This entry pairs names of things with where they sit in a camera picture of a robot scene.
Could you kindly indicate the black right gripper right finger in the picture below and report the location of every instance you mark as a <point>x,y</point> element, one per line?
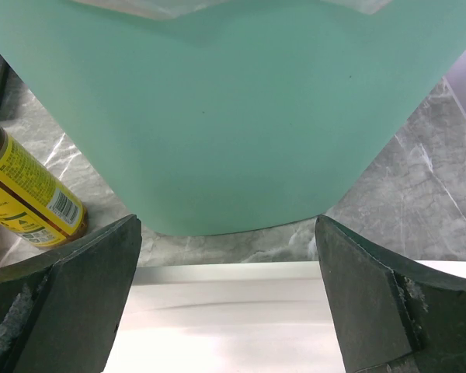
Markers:
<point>390,313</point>

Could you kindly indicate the white plastic tray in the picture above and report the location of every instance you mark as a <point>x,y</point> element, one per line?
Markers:
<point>247,317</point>

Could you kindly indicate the yellow label sauce bottle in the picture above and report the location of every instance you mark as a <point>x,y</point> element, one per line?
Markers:
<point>34,204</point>

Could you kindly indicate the green plastic trash bin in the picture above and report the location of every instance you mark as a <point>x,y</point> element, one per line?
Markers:
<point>245,115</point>

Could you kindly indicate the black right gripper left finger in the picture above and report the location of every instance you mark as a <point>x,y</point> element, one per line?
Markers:
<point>60,311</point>

